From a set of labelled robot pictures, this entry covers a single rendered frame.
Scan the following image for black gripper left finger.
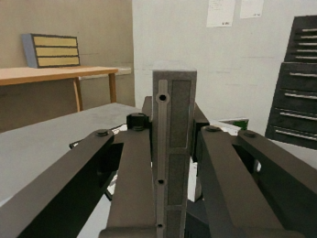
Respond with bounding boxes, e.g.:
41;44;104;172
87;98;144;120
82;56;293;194
0;96;158;238

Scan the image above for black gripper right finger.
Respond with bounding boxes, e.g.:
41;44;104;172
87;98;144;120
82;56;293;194
191;103;317;238

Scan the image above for grey flat mat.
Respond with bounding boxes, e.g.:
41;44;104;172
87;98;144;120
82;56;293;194
0;195;112;238

